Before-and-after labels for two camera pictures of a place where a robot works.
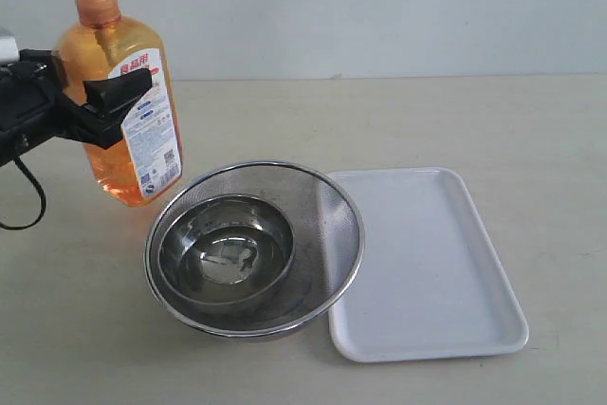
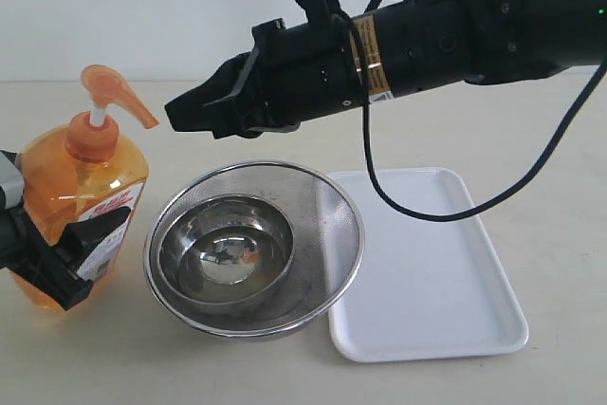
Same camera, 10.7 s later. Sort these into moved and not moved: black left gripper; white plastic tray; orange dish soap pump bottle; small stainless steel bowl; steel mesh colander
Moved: black left gripper; orange dish soap pump bottle
Not moved: white plastic tray; steel mesh colander; small stainless steel bowl
